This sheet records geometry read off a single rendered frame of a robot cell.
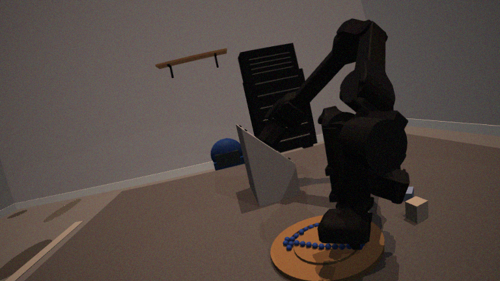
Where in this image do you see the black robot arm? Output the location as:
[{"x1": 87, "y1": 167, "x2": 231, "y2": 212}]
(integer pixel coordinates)
[{"x1": 256, "y1": 19, "x2": 410, "y2": 204}]

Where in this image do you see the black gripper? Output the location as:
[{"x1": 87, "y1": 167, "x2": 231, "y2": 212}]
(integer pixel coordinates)
[{"x1": 317, "y1": 160, "x2": 374, "y2": 250}]

